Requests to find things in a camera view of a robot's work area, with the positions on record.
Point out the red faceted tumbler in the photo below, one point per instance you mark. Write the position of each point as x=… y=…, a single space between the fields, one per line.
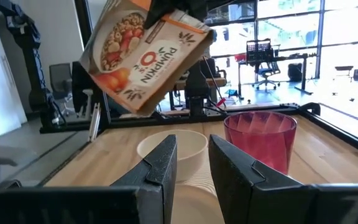
x=263 y=143

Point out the pumpkin cereal box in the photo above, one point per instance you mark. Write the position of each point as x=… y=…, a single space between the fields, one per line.
x=145 y=59

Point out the black aluminium table frame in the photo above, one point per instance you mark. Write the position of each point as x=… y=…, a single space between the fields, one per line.
x=135 y=122

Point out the white ceramic bowl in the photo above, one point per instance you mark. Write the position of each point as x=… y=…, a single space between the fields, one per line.
x=191 y=146

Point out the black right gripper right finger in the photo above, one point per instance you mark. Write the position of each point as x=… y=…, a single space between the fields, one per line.
x=235 y=186

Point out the black mesh office chair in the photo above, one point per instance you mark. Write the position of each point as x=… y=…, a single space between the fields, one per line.
x=261 y=62

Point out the black floor bin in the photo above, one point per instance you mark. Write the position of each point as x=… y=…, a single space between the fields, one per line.
x=295 y=72

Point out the blue floor object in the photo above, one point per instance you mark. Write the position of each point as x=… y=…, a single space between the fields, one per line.
x=232 y=92

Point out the beige round plate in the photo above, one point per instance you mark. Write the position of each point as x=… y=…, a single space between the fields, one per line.
x=194 y=208

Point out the small dark stool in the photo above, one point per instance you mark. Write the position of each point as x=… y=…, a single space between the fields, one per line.
x=343 y=68

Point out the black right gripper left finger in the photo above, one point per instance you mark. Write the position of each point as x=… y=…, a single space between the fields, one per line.
x=158 y=180

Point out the black background desk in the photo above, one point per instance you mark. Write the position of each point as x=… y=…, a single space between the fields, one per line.
x=291 y=56

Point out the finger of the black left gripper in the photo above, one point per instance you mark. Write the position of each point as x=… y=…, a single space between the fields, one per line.
x=160 y=11

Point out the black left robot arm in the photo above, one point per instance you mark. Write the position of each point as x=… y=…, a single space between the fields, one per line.
x=196 y=84

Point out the grey chair armrest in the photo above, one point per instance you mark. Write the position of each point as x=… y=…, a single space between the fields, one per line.
x=2 y=155

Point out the grey office chair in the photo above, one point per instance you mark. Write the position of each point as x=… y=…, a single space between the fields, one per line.
x=60 y=77

